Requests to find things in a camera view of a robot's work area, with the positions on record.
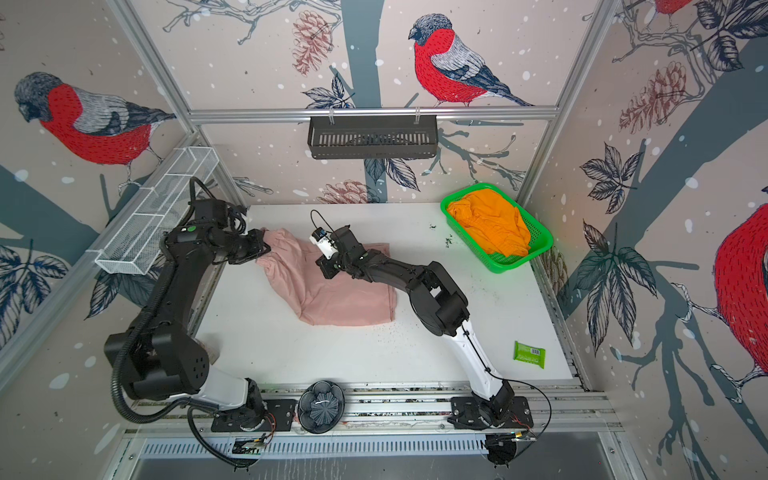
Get pink shorts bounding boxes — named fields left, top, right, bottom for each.
left=256, top=229, right=397, bottom=327

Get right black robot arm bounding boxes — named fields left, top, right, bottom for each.
left=310, top=226, right=525, bottom=430

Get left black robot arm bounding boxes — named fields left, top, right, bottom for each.
left=104, top=198, right=270, bottom=430

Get orange shorts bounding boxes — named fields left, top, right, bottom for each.
left=447, top=189, right=531, bottom=257

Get black round fan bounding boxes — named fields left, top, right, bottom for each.
left=298, top=380, right=345, bottom=434

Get green plastic basket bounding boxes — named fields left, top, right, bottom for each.
left=440, top=183, right=553, bottom=274

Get green snack packet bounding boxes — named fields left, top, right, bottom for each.
left=513, top=341, right=547, bottom=369

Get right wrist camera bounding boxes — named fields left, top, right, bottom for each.
left=310, top=227, right=338, bottom=259

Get white mesh wall shelf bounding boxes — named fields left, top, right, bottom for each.
left=95, top=146, right=219, bottom=275

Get horizontal aluminium frame bar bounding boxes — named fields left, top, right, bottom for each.
left=187, top=106, right=560, bottom=125

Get black hanging wire basket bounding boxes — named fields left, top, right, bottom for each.
left=307, top=115, right=438, bottom=160

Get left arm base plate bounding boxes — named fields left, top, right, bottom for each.
left=211, top=398, right=297, bottom=433

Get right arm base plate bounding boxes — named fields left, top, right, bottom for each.
left=447, top=395, right=534, bottom=431

